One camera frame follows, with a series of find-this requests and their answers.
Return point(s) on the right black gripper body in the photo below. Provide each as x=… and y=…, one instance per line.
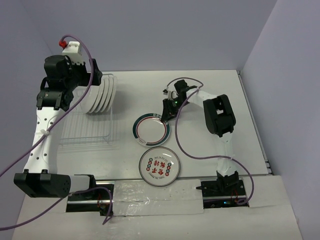
x=175, y=106

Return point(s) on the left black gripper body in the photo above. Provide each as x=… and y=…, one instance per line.
x=78, y=76

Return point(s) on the hao shi plate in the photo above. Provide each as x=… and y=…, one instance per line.
x=106, y=95
x=101, y=96

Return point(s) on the teal rim plate steam logo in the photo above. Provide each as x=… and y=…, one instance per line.
x=109, y=93

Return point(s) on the orange sunburst plate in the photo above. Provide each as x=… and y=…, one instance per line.
x=113, y=94

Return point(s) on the teal red ring plate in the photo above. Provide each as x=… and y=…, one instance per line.
x=90, y=98
x=150, y=131

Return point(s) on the red character plate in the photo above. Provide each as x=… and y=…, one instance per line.
x=159, y=166

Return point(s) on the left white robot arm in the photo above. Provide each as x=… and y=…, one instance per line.
x=40, y=177

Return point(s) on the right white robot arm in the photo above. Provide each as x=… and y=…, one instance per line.
x=219, y=120

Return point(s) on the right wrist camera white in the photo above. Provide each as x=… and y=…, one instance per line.
x=171, y=94

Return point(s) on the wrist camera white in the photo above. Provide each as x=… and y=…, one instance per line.
x=72, y=50
x=171, y=94

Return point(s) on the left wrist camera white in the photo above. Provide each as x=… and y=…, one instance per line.
x=72, y=50

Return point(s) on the wire dish rack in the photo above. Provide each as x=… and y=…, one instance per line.
x=87, y=128

